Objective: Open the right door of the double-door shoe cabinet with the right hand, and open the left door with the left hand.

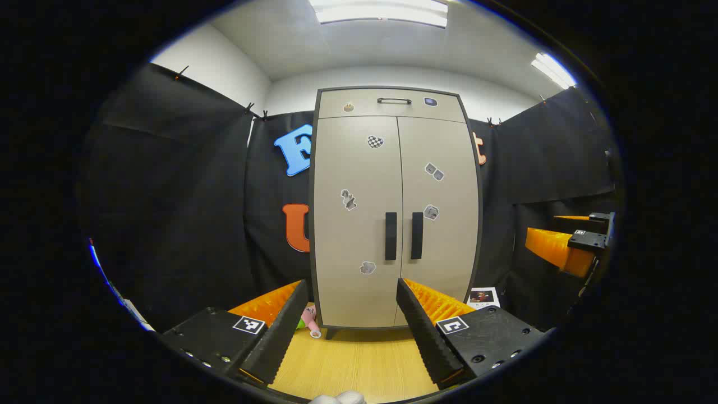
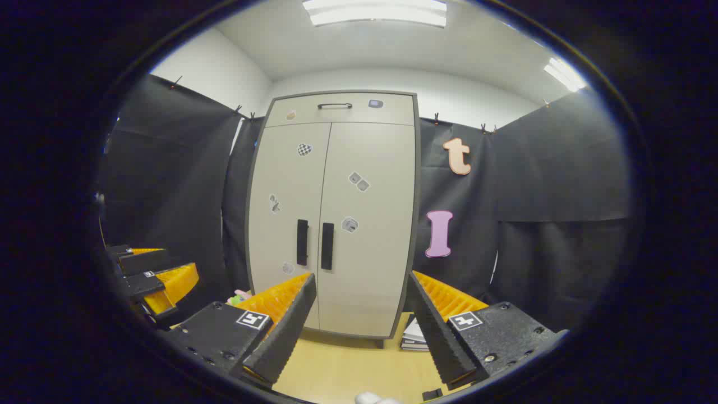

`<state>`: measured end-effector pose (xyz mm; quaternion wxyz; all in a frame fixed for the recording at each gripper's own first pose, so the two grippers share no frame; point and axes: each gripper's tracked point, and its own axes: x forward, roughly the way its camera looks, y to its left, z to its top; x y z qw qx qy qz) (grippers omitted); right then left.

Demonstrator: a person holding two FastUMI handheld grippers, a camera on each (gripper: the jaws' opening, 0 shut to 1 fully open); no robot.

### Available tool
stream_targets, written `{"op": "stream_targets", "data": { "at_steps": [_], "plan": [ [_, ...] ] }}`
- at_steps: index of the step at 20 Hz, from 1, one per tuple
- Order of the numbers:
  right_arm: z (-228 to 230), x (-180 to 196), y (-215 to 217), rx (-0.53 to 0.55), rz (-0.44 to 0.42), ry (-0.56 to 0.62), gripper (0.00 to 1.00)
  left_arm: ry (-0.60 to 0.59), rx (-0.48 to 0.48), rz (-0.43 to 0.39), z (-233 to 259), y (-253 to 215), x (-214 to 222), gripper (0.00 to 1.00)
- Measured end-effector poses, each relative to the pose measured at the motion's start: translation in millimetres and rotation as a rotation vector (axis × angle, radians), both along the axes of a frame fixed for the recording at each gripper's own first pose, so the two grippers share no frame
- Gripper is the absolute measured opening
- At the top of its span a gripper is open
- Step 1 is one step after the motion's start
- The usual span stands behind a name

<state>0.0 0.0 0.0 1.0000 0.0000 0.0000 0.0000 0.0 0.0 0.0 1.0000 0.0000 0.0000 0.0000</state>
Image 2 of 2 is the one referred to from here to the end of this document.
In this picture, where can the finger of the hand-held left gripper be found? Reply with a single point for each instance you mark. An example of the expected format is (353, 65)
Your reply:
(147, 283)
(143, 261)

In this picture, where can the long ceiling light panel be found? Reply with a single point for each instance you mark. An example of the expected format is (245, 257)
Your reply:
(376, 12)

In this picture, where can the grey double-door shoe cabinet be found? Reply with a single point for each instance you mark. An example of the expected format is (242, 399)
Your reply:
(364, 303)

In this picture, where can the stack of magazines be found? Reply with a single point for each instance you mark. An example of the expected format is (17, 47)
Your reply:
(414, 336)

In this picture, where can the narrow ceiling light panel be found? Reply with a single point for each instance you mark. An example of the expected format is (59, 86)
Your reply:
(564, 74)

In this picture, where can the grey cabinet drawer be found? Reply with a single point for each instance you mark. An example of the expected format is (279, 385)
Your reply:
(392, 109)

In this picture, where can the black backdrop cloth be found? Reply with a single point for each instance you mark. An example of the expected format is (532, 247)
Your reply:
(168, 168)

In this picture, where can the green and pink plush toy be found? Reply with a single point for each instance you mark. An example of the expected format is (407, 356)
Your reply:
(240, 297)

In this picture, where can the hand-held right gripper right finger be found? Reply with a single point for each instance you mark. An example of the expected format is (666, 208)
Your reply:
(440, 336)

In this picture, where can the grey cabinet door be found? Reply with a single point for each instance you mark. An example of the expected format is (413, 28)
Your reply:
(280, 185)
(376, 258)

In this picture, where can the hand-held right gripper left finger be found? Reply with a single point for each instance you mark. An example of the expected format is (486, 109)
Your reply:
(286, 331)

